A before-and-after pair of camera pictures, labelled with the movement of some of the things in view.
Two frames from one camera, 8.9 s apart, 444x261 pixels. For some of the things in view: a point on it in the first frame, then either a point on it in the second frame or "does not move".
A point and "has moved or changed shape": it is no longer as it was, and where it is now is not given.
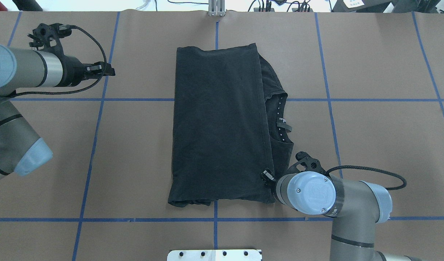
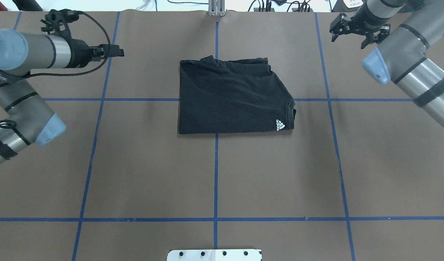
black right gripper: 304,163 to 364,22
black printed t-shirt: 229,125 has moved or changed shape
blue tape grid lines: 215,218 does not move
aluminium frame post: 216,8 does not move
